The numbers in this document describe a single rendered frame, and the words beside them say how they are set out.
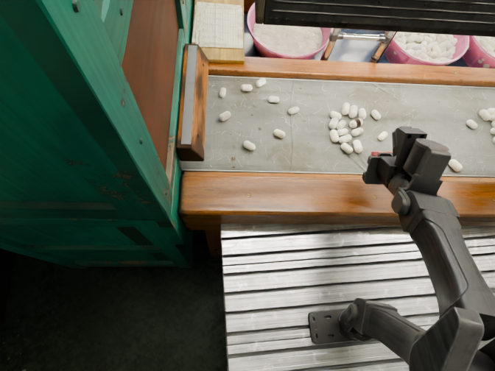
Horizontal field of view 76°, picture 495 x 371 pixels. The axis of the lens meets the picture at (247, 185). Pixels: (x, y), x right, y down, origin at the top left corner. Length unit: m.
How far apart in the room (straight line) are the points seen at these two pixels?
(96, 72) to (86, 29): 0.03
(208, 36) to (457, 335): 0.89
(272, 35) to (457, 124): 0.61
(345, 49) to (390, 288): 0.77
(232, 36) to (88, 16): 0.75
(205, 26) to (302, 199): 0.58
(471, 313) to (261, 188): 0.49
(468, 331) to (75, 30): 0.48
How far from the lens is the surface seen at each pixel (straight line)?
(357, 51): 1.23
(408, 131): 0.70
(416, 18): 0.75
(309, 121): 0.92
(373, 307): 0.71
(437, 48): 1.26
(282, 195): 0.78
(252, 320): 0.82
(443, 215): 0.60
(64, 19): 0.27
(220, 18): 1.08
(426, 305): 0.97
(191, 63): 0.85
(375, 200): 0.85
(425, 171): 0.64
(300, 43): 1.10
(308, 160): 0.86
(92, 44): 0.31
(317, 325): 0.84
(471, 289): 0.51
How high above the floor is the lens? 1.49
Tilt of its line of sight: 69 degrees down
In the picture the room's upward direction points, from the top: 11 degrees clockwise
